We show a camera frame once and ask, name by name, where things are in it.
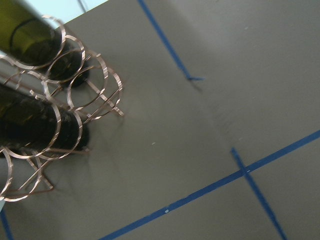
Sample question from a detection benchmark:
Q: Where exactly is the copper wire bottle rack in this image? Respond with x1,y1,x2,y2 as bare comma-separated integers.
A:
0,15,123,202

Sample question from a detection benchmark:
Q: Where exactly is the dark wine bottle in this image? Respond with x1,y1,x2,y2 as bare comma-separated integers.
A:
0,0,89,87
0,84,90,151

